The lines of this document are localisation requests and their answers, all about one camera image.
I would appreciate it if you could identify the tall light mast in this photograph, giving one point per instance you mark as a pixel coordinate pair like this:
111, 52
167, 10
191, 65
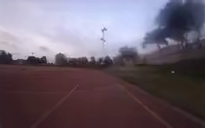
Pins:
103, 38

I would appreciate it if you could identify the small dark tree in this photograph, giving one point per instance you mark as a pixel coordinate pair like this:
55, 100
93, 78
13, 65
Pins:
127, 53

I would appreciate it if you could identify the grass bank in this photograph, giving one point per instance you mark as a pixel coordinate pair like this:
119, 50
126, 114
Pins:
176, 90

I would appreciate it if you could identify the red running track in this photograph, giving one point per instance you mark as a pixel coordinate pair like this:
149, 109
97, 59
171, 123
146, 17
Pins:
23, 96

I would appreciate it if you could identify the large dark tree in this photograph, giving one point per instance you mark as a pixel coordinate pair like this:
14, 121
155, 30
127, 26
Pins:
180, 20

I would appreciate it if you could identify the row of trees and buildings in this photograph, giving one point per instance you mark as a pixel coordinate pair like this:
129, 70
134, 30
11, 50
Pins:
0, 57

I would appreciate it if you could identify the pale wall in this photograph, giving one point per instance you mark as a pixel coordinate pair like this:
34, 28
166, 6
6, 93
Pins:
176, 54

